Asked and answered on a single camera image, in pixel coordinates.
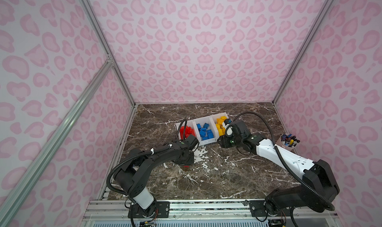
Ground red lego bricks in bin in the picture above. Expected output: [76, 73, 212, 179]
[179, 126, 196, 139]

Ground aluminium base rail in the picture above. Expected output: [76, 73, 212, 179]
[80, 199, 342, 227]

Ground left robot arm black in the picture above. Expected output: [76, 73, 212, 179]
[106, 134, 199, 217]

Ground yellow lego bricks in bin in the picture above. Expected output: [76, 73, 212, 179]
[215, 116, 230, 136]

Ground white three-compartment plastic bin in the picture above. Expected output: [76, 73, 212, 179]
[178, 113, 231, 146]

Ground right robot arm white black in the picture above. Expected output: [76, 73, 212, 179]
[217, 117, 340, 216]

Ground blue lego bricks in bin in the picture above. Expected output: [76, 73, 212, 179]
[197, 122, 214, 141]

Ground pink cup of markers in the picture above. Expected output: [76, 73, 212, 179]
[276, 133, 300, 151]

